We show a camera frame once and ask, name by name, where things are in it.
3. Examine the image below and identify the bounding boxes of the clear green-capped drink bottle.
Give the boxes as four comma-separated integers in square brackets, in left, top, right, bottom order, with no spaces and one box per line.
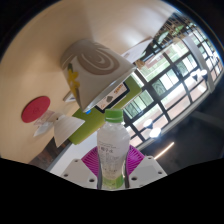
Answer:
[96,108,130,190]

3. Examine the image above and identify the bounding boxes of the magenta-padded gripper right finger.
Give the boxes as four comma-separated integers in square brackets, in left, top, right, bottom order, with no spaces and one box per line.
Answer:
[124,145,168,190]

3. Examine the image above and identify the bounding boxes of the black pendant lamps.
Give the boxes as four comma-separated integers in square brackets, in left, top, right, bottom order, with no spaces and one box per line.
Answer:
[143,68,209,139]

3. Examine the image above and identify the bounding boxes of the small white handheld device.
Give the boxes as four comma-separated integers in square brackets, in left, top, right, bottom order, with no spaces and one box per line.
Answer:
[63,92,76,103]

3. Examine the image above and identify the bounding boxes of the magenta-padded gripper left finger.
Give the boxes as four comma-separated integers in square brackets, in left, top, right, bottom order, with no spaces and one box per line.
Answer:
[60,145,102,190]

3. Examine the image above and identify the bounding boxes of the wooden chairs with green seats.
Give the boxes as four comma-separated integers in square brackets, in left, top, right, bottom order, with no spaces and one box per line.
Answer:
[154,19,201,46]

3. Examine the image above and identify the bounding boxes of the long curved ceiling light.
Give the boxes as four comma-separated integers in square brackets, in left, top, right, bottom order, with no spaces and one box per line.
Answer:
[153,141,175,160]

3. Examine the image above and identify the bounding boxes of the clear plastic wrapper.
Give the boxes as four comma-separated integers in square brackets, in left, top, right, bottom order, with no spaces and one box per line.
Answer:
[33,109,64,138]

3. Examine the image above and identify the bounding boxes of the flat round red coaster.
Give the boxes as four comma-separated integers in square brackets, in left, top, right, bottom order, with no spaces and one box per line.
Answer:
[21,95,51,124]

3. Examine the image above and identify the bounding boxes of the large black-framed window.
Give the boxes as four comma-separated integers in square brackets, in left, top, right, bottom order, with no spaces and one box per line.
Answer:
[123,13,224,149]

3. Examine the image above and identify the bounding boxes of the beige patterned ceramic mug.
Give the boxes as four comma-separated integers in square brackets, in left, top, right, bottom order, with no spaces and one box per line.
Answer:
[59,39,137,114]

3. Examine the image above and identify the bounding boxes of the white paper sheet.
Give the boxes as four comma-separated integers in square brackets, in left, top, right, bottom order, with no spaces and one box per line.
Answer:
[123,36,154,64]

